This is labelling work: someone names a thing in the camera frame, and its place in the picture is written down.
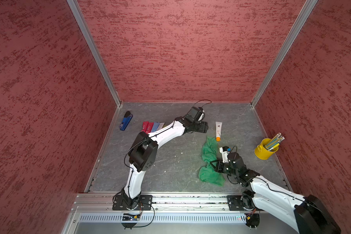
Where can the blue stapler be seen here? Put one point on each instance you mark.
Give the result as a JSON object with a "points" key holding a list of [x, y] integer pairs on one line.
{"points": [[126, 120]]}

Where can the yellow cup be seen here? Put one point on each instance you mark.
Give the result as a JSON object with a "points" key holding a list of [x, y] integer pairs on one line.
{"points": [[262, 153]]}

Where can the green microfiber cloth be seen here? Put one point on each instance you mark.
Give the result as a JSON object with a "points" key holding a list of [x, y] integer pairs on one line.
{"points": [[207, 173]]}

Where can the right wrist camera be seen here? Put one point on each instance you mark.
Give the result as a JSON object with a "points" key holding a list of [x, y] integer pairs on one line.
{"points": [[225, 151]]}

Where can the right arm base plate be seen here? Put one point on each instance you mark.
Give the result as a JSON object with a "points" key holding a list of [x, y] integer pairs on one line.
{"points": [[234, 203]]}

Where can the white tube pink cap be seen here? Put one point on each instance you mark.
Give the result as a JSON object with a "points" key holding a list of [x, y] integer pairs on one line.
{"points": [[161, 125]]}

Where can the pencils in cup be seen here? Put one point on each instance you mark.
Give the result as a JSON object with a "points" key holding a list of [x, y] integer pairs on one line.
{"points": [[274, 142]]}

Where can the left corner aluminium profile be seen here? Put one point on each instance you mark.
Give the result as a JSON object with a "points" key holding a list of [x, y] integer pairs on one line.
{"points": [[77, 13]]}

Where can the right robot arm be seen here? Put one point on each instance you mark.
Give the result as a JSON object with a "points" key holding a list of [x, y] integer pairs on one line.
{"points": [[306, 215]]}

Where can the pink toothpaste tube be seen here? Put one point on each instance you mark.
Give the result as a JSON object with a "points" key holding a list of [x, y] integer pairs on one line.
{"points": [[149, 127], [144, 126]]}

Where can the white tube orange cap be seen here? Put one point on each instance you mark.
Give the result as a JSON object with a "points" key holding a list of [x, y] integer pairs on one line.
{"points": [[218, 129]]}

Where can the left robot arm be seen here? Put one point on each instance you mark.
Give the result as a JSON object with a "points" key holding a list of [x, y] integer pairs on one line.
{"points": [[143, 152]]}

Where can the right corner aluminium profile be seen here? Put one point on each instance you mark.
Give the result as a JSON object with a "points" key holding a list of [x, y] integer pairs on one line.
{"points": [[293, 33]]}

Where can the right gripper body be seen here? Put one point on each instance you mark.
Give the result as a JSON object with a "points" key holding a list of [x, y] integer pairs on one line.
{"points": [[233, 172]]}

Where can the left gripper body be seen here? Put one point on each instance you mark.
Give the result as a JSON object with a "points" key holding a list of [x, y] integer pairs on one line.
{"points": [[200, 127]]}

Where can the blue toothpaste tube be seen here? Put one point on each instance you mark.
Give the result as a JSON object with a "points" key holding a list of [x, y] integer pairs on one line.
{"points": [[155, 127]]}

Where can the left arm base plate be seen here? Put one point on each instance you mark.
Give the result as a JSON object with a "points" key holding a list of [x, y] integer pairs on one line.
{"points": [[146, 202]]}

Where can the corner aluminium profile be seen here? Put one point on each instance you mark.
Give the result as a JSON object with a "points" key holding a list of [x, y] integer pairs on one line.
{"points": [[77, 13], [293, 33]]}

